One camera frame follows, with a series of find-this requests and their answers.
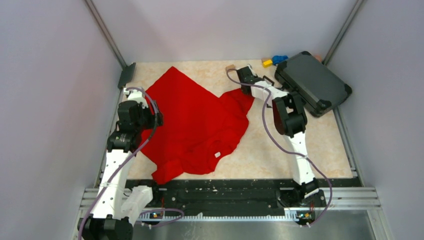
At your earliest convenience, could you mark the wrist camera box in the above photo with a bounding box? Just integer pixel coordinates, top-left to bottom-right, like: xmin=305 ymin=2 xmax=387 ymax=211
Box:
xmin=246 ymin=64 xmax=258 ymax=78
xmin=123 ymin=88 xmax=149 ymax=109

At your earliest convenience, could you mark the red t-shirt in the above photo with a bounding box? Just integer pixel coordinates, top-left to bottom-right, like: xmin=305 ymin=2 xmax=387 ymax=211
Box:
xmin=142 ymin=67 xmax=254 ymax=185

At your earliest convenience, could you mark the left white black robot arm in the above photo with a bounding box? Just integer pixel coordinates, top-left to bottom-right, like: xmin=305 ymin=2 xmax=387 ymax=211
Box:
xmin=77 ymin=100 xmax=163 ymax=240

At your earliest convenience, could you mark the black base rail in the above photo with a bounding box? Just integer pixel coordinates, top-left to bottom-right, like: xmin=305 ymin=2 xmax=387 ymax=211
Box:
xmin=125 ymin=178 xmax=362 ymax=220

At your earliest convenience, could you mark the yellow toy block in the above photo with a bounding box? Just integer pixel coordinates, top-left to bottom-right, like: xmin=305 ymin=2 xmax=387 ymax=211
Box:
xmin=261 ymin=58 xmax=273 ymax=68

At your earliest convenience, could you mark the black corner bracket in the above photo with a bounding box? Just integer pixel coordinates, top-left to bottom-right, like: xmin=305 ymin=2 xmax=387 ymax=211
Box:
xmin=117 ymin=62 xmax=137 ymax=89

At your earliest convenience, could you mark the brown wooden block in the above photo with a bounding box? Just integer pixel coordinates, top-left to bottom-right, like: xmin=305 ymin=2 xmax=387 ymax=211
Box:
xmin=225 ymin=64 xmax=236 ymax=72

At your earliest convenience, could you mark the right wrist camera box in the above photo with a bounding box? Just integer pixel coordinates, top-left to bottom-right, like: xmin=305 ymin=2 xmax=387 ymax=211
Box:
xmin=246 ymin=64 xmax=258 ymax=78

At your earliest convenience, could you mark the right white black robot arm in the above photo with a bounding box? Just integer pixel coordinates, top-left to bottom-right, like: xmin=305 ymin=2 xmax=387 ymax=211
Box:
xmin=234 ymin=65 xmax=322 ymax=207

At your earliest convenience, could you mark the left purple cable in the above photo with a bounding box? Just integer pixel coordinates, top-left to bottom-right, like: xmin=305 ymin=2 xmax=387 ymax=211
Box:
xmin=76 ymin=86 xmax=185 ymax=240

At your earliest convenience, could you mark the purple cable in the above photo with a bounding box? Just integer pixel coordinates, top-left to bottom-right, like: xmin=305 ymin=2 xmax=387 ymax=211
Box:
xmin=226 ymin=68 xmax=333 ymax=227
xmin=76 ymin=86 xmax=185 ymax=240

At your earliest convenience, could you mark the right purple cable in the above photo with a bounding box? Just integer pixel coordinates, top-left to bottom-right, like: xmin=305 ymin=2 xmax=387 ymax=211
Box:
xmin=226 ymin=68 xmax=333 ymax=227

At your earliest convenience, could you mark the dark grey carrying case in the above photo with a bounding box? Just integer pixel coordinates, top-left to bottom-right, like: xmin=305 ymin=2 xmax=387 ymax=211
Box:
xmin=274 ymin=51 xmax=353 ymax=118

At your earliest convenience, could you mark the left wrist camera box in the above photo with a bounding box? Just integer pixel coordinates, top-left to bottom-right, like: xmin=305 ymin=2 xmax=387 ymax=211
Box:
xmin=123 ymin=88 xmax=149 ymax=109

